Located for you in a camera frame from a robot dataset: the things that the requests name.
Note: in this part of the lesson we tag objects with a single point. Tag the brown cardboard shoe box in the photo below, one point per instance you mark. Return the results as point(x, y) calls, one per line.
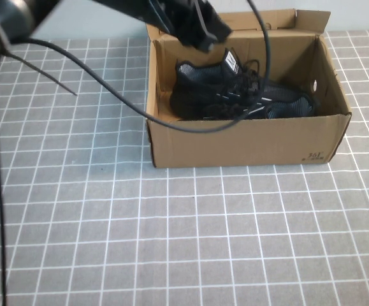
point(235, 146)

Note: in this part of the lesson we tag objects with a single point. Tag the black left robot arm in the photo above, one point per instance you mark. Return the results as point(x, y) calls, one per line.
point(60, 16)

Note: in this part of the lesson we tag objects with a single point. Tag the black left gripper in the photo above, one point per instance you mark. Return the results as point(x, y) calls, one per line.
point(174, 16)

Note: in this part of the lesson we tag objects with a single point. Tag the grey checked tablecloth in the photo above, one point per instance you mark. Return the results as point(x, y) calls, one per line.
point(139, 223)

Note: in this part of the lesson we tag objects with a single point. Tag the black mesh sneaker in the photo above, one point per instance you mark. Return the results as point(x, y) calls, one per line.
point(295, 106)
point(200, 86)

